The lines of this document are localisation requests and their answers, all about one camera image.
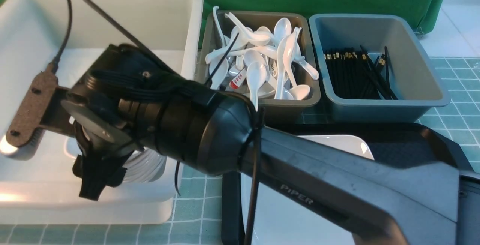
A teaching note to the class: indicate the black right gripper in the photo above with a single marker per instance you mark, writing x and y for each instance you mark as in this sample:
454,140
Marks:
122,103

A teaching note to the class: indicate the large white square plate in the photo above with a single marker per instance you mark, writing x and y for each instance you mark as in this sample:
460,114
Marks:
280,221

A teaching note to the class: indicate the white ceramic soup spoon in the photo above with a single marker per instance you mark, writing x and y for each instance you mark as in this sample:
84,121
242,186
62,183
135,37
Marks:
289,43

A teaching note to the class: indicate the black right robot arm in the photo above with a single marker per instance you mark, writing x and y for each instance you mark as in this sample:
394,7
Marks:
429,204

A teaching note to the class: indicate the stack of white bowls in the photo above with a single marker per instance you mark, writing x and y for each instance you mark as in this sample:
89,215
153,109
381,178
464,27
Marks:
145,166

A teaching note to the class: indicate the green checked tablecloth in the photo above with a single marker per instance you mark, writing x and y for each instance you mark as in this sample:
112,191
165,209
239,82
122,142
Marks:
196,215

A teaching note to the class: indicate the large white plastic tub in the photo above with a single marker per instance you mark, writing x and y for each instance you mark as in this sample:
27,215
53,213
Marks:
37,183

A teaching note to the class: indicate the white spoon left leaning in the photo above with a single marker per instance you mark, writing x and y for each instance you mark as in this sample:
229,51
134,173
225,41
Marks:
220,74

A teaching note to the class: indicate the white spoon with red label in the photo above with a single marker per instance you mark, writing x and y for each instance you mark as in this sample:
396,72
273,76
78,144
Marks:
237,81

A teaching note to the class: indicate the white spoon hanging front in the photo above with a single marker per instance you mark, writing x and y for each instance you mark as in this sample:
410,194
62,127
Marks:
256,77

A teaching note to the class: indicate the white spoon long diagonal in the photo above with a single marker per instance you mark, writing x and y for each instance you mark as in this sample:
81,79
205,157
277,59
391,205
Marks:
237,42

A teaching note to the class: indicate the white spoon centre upright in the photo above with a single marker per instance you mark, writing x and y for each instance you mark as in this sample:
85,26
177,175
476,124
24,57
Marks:
280,69

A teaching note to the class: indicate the white spoon upright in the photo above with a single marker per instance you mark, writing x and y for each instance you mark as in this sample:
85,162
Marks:
282,29
280,69

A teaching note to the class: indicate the white spoon top crossing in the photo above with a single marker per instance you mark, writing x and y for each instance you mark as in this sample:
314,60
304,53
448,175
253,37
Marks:
253,38

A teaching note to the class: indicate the white spoon back upright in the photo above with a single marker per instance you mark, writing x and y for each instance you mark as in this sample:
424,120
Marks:
282,29

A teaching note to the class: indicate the bundle of black chopsticks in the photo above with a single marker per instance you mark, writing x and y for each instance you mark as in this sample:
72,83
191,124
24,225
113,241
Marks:
348,73

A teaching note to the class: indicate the grey-blue plastic chopstick bin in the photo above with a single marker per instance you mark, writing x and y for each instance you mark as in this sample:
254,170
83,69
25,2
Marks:
413,79

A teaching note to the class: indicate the black plastic serving tray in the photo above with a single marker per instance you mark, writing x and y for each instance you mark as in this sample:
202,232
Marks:
398,144

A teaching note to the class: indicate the white spoon handle at rim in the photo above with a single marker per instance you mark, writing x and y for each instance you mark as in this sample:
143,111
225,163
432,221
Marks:
218,26

